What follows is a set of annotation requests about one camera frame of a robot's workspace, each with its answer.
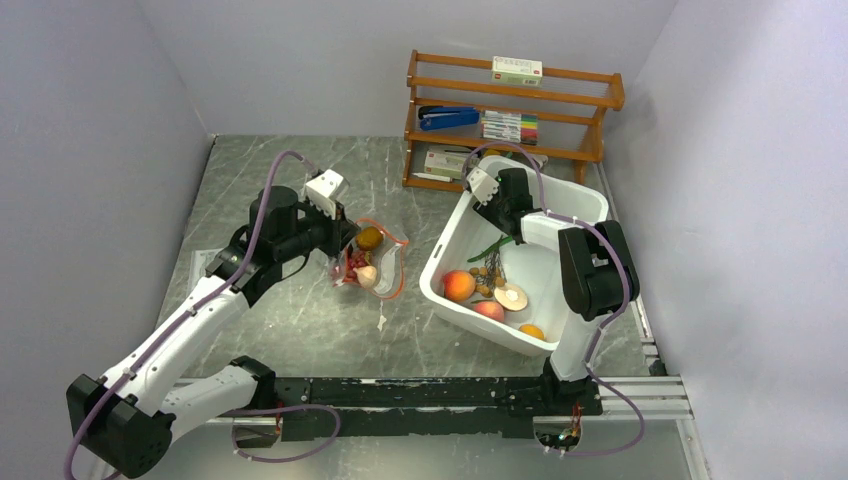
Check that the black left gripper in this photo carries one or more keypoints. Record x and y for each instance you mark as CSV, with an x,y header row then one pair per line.
x,y
339,231

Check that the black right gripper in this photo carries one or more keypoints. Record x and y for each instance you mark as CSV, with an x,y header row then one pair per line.
x,y
486,211

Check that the clear zip top bag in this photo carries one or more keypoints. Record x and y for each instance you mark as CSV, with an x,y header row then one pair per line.
x,y
388,258

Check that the white garlic bulb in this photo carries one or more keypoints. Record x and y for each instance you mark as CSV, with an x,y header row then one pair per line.
x,y
366,276

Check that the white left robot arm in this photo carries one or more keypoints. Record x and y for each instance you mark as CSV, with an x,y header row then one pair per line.
x,y
130,415

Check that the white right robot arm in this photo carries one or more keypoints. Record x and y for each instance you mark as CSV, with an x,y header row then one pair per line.
x,y
598,275

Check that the green bean pod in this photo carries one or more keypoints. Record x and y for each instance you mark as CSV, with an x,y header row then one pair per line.
x,y
495,246

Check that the white plastic bin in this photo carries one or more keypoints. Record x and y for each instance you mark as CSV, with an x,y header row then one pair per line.
x,y
533,268

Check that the brown longan twig bunch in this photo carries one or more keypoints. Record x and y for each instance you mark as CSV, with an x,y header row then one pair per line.
x,y
488,274

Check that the white red box lower shelf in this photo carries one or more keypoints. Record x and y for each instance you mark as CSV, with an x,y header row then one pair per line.
x,y
445,161

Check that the coloured marker pen pack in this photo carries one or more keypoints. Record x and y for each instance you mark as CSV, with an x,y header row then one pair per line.
x,y
510,127

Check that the half cut mushroom slice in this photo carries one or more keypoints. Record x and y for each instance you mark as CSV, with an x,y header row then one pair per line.
x,y
511,297

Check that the large orange peach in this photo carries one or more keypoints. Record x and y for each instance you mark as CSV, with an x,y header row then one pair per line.
x,y
458,285

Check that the small red peach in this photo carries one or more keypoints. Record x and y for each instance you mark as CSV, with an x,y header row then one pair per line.
x,y
492,310

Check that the wooden shelf rack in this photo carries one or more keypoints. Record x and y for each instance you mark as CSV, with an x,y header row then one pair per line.
x,y
569,107

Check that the paper sheet on table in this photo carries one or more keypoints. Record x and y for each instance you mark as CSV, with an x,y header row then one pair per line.
x,y
199,261

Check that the blue stapler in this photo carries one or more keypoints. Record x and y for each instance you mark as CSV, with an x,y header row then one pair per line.
x,y
444,117

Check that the small orange fruit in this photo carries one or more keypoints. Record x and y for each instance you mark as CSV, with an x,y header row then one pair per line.
x,y
533,331

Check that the white green box on shelf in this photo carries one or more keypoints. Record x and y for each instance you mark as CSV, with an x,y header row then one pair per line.
x,y
516,72

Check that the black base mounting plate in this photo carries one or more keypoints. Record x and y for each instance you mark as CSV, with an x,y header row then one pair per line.
x,y
313,408

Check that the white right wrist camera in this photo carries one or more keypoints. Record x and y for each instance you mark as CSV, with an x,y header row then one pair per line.
x,y
482,185

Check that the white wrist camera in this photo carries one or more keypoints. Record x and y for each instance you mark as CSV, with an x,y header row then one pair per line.
x,y
324,192
482,185

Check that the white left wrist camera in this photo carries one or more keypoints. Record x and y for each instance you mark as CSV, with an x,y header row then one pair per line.
x,y
324,192

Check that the aluminium rail frame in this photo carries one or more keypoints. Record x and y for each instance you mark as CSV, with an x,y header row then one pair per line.
x,y
629,361

